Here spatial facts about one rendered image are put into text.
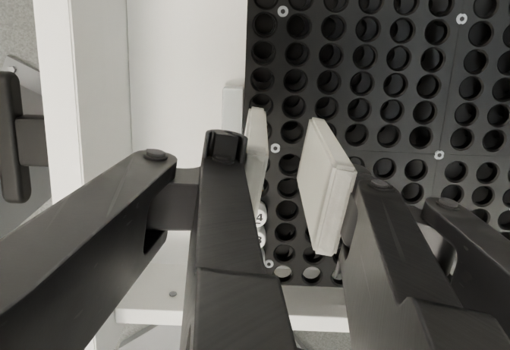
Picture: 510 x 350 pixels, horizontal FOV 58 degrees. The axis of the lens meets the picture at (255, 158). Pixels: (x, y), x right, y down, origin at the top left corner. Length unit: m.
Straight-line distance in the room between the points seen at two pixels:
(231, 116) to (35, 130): 0.12
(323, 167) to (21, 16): 1.17
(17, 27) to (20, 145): 1.02
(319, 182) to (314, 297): 0.19
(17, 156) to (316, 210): 0.18
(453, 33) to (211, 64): 0.15
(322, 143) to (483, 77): 0.13
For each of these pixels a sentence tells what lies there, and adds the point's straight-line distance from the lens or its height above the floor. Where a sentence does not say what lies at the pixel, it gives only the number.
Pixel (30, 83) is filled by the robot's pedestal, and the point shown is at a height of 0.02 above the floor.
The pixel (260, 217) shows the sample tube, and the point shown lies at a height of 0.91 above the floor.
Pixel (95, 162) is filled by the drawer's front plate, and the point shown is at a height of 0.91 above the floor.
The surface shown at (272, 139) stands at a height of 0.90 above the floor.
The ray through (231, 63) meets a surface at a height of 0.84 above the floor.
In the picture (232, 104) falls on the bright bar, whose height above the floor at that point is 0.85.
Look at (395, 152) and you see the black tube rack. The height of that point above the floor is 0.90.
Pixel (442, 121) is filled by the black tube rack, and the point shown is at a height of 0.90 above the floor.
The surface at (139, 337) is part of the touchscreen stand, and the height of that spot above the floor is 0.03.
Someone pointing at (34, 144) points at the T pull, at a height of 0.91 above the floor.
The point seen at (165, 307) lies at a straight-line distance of 0.32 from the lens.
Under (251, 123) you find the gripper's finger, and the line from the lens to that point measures 0.17.
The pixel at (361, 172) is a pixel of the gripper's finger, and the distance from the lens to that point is 0.17.
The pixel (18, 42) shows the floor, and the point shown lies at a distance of 1.29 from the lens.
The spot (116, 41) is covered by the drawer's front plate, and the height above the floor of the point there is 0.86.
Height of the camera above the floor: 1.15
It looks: 73 degrees down
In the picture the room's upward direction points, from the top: 178 degrees counter-clockwise
